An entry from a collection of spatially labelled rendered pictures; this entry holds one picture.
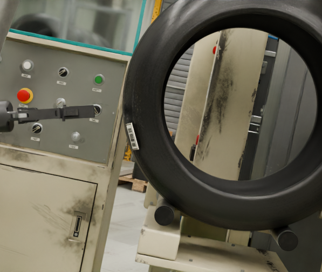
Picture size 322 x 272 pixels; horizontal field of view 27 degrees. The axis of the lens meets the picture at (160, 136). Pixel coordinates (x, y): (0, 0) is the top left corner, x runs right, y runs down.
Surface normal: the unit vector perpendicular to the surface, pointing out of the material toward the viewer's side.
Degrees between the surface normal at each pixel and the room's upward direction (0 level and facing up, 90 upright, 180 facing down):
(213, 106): 90
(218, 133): 90
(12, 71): 90
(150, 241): 90
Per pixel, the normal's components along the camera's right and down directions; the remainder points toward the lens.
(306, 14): 0.07, -0.11
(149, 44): -0.65, -0.35
